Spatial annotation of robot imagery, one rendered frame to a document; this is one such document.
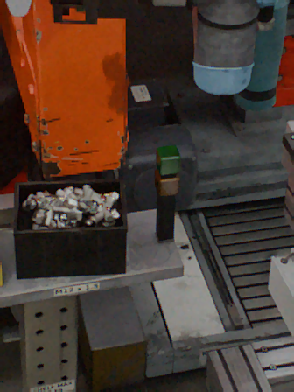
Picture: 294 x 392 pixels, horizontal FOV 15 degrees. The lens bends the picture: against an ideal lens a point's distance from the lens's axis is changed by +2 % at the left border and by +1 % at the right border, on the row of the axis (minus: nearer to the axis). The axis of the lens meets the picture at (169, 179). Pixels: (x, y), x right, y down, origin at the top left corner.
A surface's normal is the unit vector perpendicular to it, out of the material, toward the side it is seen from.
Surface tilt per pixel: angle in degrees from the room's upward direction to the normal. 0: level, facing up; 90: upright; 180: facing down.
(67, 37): 90
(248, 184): 90
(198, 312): 0
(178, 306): 0
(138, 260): 0
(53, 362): 90
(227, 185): 90
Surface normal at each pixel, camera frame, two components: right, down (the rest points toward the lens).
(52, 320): 0.25, 0.62
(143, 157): 0.13, -0.47
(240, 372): 0.04, -0.77
